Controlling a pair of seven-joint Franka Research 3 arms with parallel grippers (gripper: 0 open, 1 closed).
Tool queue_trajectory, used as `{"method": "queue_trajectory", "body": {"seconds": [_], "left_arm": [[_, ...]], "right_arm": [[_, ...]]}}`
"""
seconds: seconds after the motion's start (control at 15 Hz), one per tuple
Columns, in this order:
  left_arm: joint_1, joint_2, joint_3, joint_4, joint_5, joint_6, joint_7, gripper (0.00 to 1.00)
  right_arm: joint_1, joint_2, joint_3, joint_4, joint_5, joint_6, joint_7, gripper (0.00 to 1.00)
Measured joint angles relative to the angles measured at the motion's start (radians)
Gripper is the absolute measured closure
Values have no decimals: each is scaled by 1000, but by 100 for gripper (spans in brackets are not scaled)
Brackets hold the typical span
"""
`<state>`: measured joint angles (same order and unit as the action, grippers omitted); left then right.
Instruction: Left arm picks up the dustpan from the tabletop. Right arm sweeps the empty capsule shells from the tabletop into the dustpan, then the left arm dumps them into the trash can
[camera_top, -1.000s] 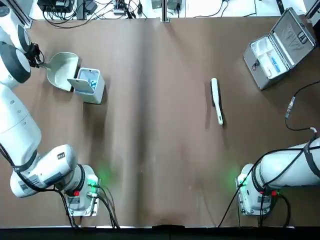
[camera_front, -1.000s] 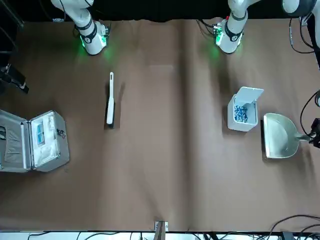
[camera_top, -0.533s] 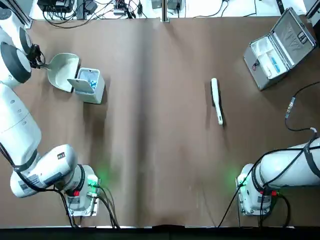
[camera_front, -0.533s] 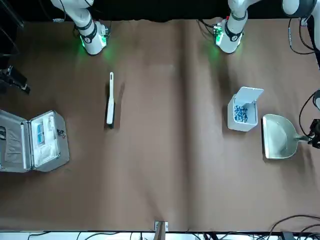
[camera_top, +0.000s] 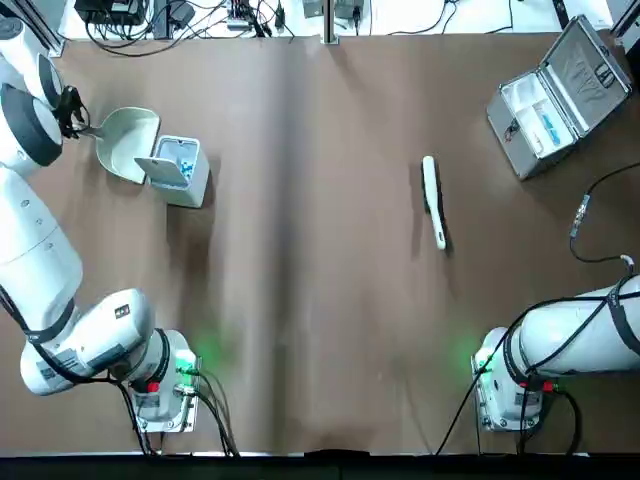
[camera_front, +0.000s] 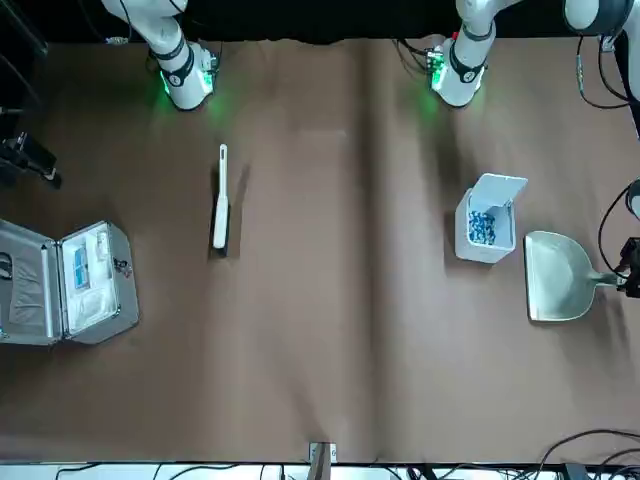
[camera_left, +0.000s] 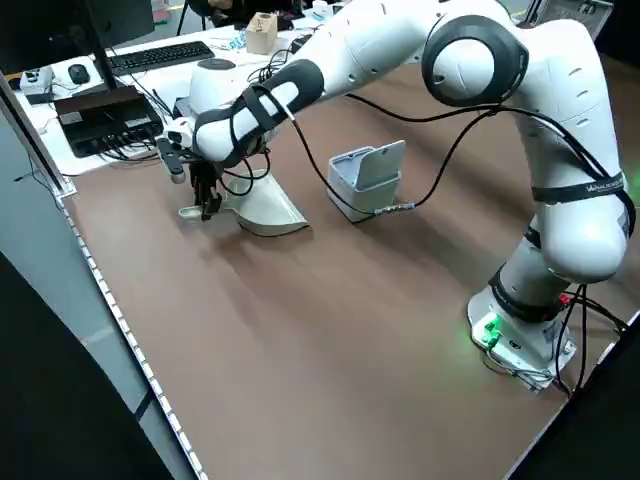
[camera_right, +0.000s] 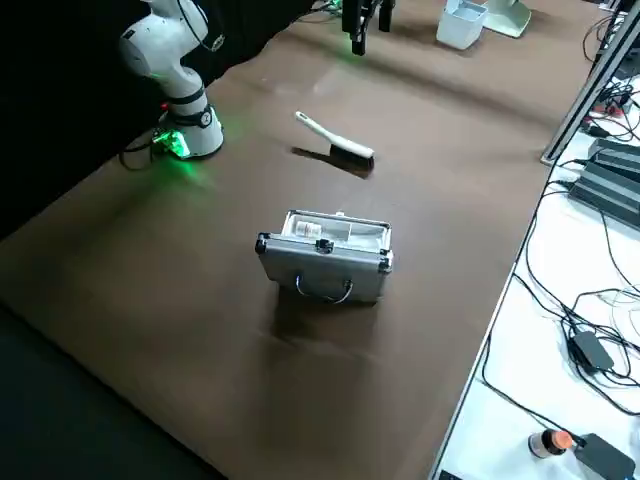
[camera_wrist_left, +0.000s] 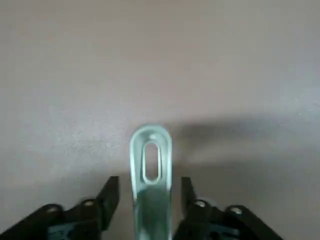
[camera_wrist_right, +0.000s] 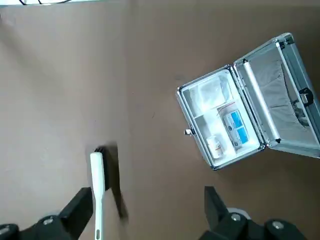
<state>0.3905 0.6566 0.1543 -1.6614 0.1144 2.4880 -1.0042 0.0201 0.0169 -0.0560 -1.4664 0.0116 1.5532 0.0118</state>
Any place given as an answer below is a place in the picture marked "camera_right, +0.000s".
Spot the white brush with black bristles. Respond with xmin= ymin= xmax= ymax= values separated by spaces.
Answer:
xmin=293 ymin=110 xmax=376 ymax=171

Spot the brown bottle with orange cap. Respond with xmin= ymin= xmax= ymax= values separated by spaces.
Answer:
xmin=528 ymin=428 xmax=574 ymax=459

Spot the black power adapter with cable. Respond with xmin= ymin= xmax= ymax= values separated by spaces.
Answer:
xmin=572 ymin=329 xmax=615 ymax=372

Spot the aluminium frame post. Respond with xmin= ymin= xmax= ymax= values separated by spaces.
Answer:
xmin=539 ymin=9 xmax=640 ymax=164

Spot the open aluminium case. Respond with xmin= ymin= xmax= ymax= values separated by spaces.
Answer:
xmin=255 ymin=209 xmax=395 ymax=307

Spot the flat black device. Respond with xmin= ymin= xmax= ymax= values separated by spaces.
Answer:
xmin=574 ymin=433 xmax=637 ymax=480

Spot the pale green plastic dustpan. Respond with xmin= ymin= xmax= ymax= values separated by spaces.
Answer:
xmin=482 ymin=0 xmax=533 ymax=38

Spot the white trash can with lid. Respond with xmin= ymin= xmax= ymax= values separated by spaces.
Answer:
xmin=435 ymin=0 xmax=490 ymax=50

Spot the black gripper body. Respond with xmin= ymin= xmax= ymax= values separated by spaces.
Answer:
xmin=341 ymin=0 xmax=396 ymax=32

